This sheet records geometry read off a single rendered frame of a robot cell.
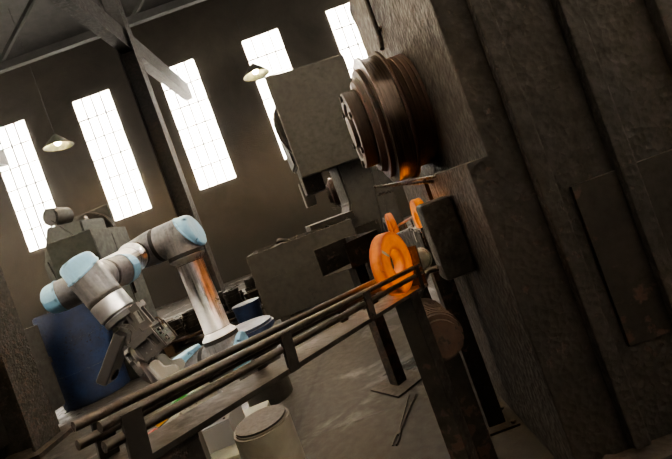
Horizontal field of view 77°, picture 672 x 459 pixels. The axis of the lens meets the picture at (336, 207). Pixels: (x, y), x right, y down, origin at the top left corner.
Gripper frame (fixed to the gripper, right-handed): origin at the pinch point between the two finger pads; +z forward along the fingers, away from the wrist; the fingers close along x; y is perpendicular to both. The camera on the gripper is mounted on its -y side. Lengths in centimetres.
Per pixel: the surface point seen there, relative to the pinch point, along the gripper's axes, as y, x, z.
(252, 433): 11.6, -8.6, 15.6
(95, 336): -186, 295, -57
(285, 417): 17.1, -5.1, 18.4
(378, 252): 54, 6, 7
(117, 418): 21, -48, -6
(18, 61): -251, 806, -670
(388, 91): 89, 38, -25
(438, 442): 28, 54, 77
